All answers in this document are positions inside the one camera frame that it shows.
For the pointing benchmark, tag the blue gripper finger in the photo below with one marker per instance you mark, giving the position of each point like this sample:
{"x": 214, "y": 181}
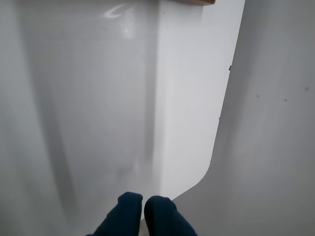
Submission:
{"x": 123, "y": 216}
{"x": 165, "y": 218}

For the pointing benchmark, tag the wooden chessboard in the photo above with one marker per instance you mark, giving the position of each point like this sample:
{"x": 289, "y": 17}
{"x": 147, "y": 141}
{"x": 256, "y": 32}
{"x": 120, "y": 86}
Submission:
{"x": 201, "y": 2}

